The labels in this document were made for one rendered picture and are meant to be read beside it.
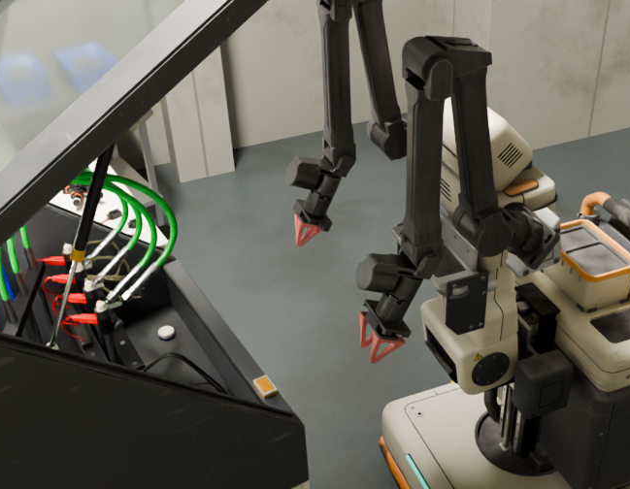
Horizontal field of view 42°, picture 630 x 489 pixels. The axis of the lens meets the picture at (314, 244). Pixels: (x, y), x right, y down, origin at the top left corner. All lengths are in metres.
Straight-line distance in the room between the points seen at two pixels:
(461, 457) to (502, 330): 0.57
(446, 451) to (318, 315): 1.08
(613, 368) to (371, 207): 2.20
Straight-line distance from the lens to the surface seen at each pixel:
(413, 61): 1.36
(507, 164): 1.71
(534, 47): 4.29
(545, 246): 1.65
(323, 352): 3.16
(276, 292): 3.47
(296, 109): 4.64
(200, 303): 1.91
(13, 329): 1.72
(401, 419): 2.52
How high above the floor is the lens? 2.11
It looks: 34 degrees down
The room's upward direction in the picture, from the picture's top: 4 degrees counter-clockwise
